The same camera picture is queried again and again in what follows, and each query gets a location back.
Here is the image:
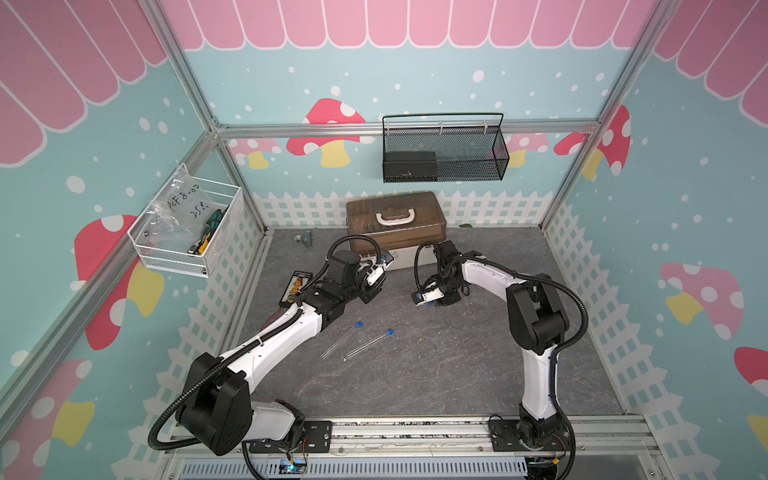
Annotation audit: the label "clear test tube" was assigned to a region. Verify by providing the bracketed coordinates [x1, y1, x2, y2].
[321, 322, 361, 360]

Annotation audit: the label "clear test tube diagonal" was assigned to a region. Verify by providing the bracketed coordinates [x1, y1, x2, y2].
[344, 330, 394, 361]

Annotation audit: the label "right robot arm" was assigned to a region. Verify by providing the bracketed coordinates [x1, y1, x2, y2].
[412, 241, 588, 450]

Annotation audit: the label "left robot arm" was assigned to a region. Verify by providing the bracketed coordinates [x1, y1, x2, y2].
[147, 250, 393, 456]

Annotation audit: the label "black board yellow connectors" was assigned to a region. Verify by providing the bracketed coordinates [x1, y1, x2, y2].
[279, 270, 314, 308]

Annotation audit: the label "brown lid storage box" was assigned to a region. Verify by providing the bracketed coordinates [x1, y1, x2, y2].
[346, 192, 447, 250]

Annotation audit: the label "small grey metal clamp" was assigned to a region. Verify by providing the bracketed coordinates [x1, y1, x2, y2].
[294, 230, 313, 248]

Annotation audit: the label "black box in basket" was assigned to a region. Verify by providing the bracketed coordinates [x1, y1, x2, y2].
[382, 151, 438, 183]

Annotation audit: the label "green yellow tool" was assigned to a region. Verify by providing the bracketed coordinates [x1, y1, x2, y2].
[187, 209, 225, 256]

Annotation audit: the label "clear plastic zip bag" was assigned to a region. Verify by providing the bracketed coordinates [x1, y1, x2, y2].
[143, 167, 217, 246]

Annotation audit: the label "small green circuit board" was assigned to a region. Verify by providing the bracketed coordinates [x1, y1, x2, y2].
[278, 459, 308, 475]

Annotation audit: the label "black mesh wall basket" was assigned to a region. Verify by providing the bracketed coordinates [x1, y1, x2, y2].
[381, 112, 511, 182]

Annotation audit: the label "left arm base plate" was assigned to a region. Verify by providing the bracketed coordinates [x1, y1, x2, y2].
[248, 421, 333, 455]

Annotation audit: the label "white wire wall basket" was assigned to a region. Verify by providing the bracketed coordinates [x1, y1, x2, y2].
[128, 169, 243, 278]

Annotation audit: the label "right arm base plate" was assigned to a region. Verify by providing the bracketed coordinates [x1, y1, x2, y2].
[487, 416, 574, 453]

